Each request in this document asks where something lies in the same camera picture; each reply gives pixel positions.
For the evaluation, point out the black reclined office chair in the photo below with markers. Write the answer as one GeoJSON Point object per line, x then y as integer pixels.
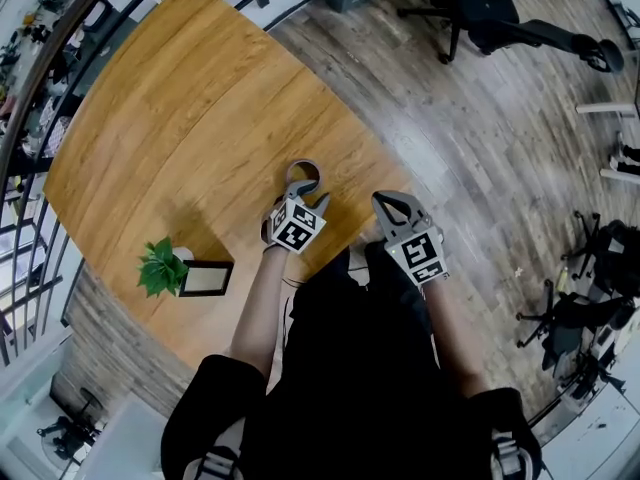
{"type": "Point", "coordinates": [480, 3]}

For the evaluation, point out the wooden table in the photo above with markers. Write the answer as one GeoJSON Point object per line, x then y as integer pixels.
{"type": "Point", "coordinates": [30, 93]}

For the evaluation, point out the person's right forearm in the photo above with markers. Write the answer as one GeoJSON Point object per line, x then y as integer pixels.
{"type": "Point", "coordinates": [455, 338]}

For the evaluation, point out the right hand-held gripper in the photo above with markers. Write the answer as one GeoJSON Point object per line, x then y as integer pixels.
{"type": "Point", "coordinates": [420, 255]}

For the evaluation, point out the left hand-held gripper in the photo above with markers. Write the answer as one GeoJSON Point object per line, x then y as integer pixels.
{"type": "Point", "coordinates": [295, 230]}

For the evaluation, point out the yellow-green bottle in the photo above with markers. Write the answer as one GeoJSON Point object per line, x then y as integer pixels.
{"type": "Point", "coordinates": [563, 279]}

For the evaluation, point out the green plant in framed planter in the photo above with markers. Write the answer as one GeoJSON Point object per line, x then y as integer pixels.
{"type": "Point", "coordinates": [205, 278]}

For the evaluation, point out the grey ring-shaped object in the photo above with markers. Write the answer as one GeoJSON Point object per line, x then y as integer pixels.
{"type": "Point", "coordinates": [303, 162]}

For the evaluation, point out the person's black clothing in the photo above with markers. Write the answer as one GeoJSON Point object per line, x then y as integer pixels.
{"type": "Point", "coordinates": [360, 368]}

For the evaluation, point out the person's left forearm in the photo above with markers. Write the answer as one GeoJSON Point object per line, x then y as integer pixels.
{"type": "Point", "coordinates": [260, 313]}

